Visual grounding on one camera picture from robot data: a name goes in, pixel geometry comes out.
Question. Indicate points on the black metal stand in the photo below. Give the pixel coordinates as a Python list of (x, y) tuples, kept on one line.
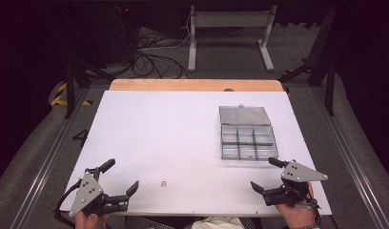
[(323, 63)]

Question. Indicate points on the white board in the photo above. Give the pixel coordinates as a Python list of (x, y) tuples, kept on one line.
[(167, 136)]

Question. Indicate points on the clear plastic compartment box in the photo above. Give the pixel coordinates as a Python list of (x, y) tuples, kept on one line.
[(246, 133)]

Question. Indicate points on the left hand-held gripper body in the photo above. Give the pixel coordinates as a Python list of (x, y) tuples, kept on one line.
[(86, 191)]

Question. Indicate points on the black tripod stand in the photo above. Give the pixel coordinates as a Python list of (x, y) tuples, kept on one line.
[(71, 82)]

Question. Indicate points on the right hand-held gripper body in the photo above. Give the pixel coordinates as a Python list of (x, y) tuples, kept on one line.
[(297, 173)]

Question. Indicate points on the person's right hand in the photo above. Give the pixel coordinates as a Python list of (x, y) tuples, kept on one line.
[(297, 214)]

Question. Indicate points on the yellow black hazard tape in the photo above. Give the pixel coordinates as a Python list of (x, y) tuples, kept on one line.
[(60, 95)]

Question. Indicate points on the small screw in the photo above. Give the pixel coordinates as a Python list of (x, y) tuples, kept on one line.
[(164, 183)]

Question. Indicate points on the person's left hand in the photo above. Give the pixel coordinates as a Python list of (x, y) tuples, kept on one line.
[(89, 222)]

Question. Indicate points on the aluminium rail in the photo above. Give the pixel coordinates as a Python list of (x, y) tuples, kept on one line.
[(348, 156), (46, 159)]

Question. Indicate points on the person's white clothing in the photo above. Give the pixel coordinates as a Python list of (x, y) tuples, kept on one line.
[(219, 223)]

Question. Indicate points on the grey metal stand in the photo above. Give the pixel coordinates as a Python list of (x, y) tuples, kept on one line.
[(230, 19)]

